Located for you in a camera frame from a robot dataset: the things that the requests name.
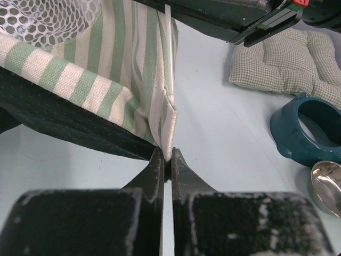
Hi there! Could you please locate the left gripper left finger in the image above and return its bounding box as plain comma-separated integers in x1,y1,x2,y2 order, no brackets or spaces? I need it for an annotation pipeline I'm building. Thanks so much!
1,149,164,255

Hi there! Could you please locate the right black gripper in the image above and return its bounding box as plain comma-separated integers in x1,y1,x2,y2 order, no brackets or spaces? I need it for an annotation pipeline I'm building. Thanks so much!
137,0,340,47

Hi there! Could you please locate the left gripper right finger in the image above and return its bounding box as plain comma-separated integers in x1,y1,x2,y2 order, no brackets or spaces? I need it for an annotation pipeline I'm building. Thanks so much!
170,148,333,255

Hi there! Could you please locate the thin white tent pole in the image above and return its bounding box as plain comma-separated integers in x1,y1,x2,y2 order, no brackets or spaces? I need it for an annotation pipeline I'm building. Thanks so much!
165,4,174,98

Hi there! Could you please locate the striped green white pet tent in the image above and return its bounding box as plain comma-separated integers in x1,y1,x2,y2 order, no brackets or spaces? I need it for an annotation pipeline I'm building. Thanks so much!
1,1,177,161

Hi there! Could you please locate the green checked cushion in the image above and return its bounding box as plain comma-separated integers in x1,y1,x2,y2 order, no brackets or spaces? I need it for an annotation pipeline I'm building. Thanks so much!
229,28,340,108

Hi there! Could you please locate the stainless steel bowl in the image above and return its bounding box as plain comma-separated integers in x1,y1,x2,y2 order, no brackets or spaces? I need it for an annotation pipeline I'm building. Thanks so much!
308,161,340,218

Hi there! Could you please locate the teal double bowl stand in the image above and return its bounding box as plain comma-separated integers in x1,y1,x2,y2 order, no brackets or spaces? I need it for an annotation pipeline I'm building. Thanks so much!
270,93,340,168

